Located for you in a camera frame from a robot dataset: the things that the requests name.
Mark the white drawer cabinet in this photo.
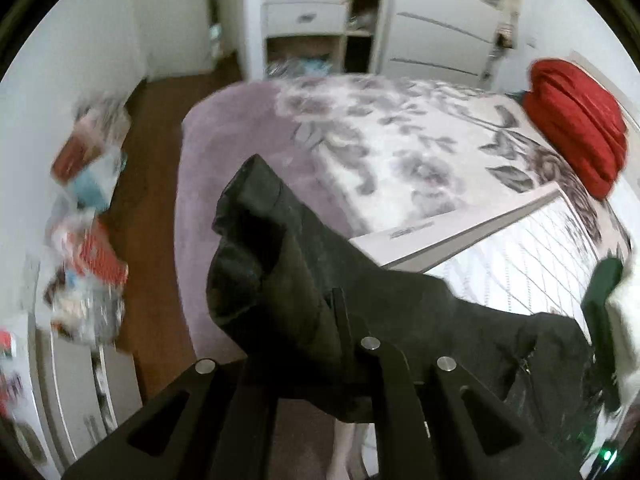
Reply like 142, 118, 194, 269
242, 0, 359, 81

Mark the white wardrobe door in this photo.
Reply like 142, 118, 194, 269
371, 0, 532, 95

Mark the pile of colourful clutter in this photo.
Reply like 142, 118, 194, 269
42, 92, 134, 347

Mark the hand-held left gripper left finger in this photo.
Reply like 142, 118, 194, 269
61, 358, 282, 480

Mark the white cloth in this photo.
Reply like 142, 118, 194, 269
604, 269, 640, 413

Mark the purple blanket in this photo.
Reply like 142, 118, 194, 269
172, 81, 373, 361

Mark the white quilted mattress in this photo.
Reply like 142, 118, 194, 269
385, 194, 607, 332

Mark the red cushion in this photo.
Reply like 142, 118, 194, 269
522, 58, 630, 200

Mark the dark garment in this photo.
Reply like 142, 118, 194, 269
206, 154, 625, 461

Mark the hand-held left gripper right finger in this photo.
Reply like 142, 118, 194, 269
331, 287, 584, 480

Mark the white dresser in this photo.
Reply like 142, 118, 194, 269
0, 317, 147, 477

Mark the floral bedspread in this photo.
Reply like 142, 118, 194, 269
274, 73, 634, 267

